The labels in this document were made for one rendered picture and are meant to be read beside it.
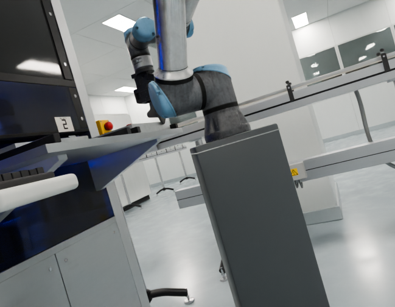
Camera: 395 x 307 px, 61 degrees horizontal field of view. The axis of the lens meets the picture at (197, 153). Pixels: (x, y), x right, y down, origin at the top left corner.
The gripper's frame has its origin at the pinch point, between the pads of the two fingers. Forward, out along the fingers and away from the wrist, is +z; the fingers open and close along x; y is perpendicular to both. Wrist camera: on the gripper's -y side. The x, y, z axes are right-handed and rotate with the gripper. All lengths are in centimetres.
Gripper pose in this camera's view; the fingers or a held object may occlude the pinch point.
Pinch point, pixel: (164, 120)
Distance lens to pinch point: 125.3
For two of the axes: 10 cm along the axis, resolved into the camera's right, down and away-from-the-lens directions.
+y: -8.9, 2.5, 3.8
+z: 2.8, 9.6, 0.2
